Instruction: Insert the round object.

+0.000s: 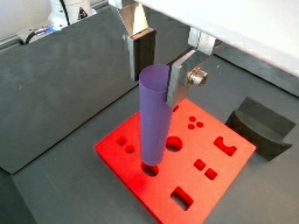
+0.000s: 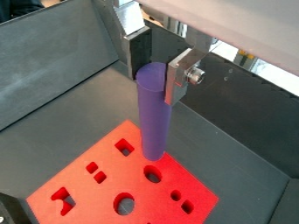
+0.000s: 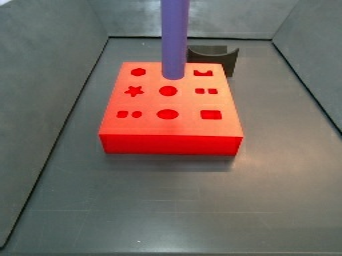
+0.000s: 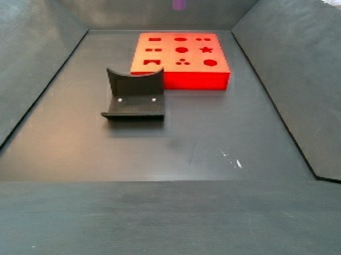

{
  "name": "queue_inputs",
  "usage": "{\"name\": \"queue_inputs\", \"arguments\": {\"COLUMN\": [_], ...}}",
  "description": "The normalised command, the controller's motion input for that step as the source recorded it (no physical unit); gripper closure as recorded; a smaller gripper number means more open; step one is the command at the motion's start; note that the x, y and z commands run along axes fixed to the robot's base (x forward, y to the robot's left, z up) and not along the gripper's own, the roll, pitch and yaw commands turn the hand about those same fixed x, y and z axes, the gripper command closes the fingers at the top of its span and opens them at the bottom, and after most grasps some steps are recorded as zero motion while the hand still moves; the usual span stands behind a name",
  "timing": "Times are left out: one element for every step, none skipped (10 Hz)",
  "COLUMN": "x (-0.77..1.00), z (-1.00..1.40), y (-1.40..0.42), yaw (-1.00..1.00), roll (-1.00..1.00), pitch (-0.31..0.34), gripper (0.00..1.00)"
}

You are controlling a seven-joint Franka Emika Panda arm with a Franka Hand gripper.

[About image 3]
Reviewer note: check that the purple round peg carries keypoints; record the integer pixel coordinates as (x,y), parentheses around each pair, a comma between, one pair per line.
(174,37)

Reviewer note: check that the red shape-sorting block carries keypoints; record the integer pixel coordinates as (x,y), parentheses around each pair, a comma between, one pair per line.
(160,116)

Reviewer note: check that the black curved holder block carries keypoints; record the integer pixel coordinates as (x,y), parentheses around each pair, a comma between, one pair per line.
(214,54)

